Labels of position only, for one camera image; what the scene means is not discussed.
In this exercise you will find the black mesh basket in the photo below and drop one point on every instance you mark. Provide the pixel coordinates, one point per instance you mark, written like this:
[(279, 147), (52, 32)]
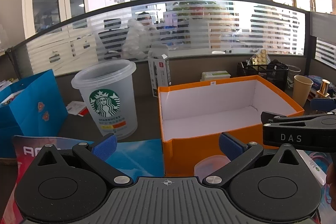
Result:
[(270, 73)]

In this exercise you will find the red and white booklet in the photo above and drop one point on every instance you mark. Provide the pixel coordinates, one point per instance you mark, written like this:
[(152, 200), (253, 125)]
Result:
[(76, 108)]

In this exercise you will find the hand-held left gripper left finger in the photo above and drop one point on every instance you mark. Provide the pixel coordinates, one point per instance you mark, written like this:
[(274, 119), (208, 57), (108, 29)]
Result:
[(105, 148)]

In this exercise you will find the gold capped bottle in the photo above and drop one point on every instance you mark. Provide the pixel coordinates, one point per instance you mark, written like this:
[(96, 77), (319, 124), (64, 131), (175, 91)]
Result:
[(325, 86)]

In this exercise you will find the small clear plastic container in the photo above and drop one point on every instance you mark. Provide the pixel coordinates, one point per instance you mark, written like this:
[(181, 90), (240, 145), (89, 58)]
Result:
[(207, 166)]

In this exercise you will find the translucent plastic cup green logo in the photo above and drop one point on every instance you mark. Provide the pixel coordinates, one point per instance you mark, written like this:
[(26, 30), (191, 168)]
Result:
[(105, 87)]

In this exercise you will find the person's right hand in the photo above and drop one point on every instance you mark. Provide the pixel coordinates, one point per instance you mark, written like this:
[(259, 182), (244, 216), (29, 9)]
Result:
[(332, 184)]

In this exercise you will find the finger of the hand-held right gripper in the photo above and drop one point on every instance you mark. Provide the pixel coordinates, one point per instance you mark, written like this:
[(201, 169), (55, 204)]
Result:
[(323, 103), (296, 118)]

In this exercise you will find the white plastic bag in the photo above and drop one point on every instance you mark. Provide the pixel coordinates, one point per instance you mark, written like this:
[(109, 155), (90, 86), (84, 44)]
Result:
[(313, 165)]

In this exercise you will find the green and white box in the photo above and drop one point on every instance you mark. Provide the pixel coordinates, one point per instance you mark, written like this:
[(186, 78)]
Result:
[(215, 75)]

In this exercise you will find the blue packet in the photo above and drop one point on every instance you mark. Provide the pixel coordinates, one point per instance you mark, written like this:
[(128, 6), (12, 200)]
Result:
[(315, 81)]

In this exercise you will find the black and white carton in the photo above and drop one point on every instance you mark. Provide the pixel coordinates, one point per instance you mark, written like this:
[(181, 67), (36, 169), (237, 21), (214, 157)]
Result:
[(160, 74)]

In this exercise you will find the yellow building block toy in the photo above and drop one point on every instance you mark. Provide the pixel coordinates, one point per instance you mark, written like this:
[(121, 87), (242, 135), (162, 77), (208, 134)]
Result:
[(261, 57)]

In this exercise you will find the blue paper bag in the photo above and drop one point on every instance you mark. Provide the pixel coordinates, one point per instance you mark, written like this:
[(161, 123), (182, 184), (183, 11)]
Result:
[(31, 113)]

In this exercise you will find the beige paper cup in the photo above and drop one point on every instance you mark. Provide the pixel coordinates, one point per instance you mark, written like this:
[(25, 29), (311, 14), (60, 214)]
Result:
[(302, 92)]

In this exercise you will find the printed desk mat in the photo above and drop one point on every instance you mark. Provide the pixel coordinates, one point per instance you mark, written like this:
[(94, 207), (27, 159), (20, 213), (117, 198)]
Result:
[(136, 155)]

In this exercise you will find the black office chair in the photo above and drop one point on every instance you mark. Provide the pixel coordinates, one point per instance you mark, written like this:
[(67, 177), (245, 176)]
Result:
[(111, 37)]

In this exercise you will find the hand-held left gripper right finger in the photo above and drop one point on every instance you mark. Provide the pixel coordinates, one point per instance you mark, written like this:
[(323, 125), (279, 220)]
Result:
[(231, 146)]

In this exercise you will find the striped glass partition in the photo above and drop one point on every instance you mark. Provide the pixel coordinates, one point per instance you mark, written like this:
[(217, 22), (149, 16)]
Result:
[(236, 29)]

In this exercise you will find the grey partition panel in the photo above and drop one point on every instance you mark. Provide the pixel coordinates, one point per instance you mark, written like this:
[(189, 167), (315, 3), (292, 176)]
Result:
[(323, 24)]

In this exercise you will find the orange cardboard box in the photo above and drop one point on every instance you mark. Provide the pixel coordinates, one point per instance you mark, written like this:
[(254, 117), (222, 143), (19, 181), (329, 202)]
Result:
[(189, 155)]

